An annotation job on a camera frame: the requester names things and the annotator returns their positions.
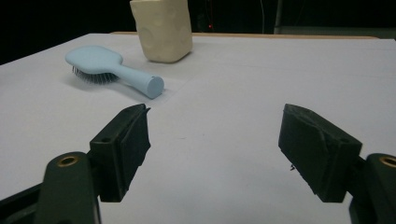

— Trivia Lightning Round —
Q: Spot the light blue hairbrush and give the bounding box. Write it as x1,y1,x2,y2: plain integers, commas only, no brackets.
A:
64,45,165,100

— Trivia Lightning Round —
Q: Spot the cream plastic container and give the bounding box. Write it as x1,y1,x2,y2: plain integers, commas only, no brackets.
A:
129,0,194,64

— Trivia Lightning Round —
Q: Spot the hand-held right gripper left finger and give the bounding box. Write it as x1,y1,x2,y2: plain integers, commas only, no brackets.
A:
89,103,152,203

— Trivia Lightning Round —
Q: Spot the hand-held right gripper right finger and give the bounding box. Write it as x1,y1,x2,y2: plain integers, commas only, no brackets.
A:
277,103,363,203

